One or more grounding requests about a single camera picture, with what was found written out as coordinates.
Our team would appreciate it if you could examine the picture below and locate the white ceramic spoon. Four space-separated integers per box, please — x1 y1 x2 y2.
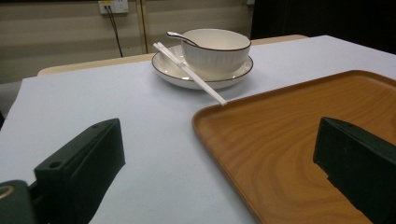
165 31 200 48

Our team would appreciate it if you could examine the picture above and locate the white chopstick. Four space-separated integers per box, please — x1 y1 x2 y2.
152 43 226 106
156 41 228 105

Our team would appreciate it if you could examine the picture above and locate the brown wooden tray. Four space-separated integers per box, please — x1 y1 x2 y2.
191 69 396 224

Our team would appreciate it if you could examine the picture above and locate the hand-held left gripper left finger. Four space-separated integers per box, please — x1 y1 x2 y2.
33 118 126 224

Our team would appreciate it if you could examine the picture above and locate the white dark-rimmed plate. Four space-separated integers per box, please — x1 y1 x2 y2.
151 44 254 91

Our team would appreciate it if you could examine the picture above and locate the white ribbed bowl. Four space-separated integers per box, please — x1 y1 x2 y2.
180 28 252 77

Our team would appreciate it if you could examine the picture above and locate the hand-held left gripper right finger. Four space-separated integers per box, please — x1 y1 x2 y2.
312 117 396 224

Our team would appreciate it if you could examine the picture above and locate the wooden wall strip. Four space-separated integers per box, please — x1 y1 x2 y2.
135 0 150 55

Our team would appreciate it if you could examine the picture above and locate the white wall socket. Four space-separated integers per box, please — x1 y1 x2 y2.
98 0 130 15

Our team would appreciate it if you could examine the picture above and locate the black wall cable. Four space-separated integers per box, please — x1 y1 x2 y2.
105 5 124 59

